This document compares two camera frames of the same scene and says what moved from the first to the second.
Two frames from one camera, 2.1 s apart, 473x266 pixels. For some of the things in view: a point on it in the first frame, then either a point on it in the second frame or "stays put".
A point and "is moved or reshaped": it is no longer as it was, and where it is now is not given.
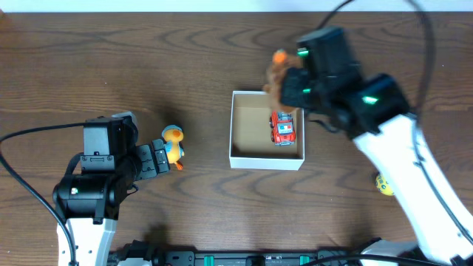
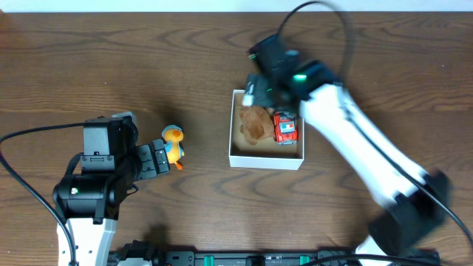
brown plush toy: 281,59 is moved or reshaped
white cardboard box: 250,142 stays put
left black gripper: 146,162 stays put
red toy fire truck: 283,130 stays put
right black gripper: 293,77 → 261,84
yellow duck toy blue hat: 172,134 stays put
